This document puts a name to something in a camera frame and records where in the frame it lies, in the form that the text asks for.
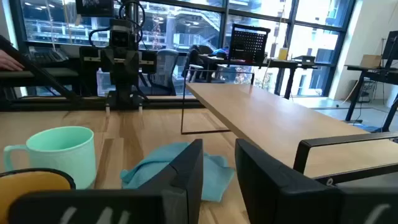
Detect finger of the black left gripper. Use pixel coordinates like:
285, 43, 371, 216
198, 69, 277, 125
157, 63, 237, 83
126, 91, 144, 115
104, 91, 123, 116

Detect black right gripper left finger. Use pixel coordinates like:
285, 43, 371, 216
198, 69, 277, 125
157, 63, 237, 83
7, 139, 205, 224

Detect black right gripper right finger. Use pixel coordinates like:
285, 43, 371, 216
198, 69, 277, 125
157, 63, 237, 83
235, 138, 398, 224

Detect mint green ribbed mug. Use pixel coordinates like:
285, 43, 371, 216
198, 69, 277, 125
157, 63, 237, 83
3, 126, 97, 190

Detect yellow ochre mug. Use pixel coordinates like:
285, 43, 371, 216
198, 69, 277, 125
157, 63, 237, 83
0, 167, 76, 224

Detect wooden shelf with black legs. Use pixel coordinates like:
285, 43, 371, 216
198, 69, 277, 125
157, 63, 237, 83
180, 68, 398, 187

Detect teal cloth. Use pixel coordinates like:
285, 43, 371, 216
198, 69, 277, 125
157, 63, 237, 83
120, 142, 236, 203

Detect mesh office chair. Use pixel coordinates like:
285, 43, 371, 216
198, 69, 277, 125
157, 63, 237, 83
148, 49, 180, 96

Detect black screen box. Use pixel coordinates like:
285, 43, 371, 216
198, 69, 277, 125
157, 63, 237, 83
75, 0, 114, 17

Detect dark grey side desk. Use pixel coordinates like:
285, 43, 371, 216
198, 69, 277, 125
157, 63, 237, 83
0, 67, 79, 79

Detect black office chair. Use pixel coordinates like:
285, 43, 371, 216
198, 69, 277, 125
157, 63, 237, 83
182, 45, 219, 83

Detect black keyboard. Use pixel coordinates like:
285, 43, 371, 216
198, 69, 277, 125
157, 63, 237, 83
29, 48, 68, 65

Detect person's hand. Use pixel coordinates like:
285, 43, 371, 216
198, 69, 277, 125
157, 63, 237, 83
0, 49, 25, 72

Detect black perforated panel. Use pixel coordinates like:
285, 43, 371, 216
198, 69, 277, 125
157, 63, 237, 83
229, 24, 271, 63

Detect black office desk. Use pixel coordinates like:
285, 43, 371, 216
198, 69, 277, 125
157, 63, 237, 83
198, 54, 318, 100

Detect black desk with angled legs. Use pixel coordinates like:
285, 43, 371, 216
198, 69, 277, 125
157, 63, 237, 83
344, 63, 398, 133

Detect cardboard box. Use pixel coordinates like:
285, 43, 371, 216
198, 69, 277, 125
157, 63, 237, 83
360, 54, 382, 68

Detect black monitor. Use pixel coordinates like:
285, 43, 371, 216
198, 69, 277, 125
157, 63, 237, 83
382, 30, 398, 60

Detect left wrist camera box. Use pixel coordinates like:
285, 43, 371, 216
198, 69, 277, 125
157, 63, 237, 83
109, 20, 133, 48

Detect black aluminium table frame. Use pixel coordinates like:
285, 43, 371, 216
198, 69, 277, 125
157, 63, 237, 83
0, 34, 205, 112

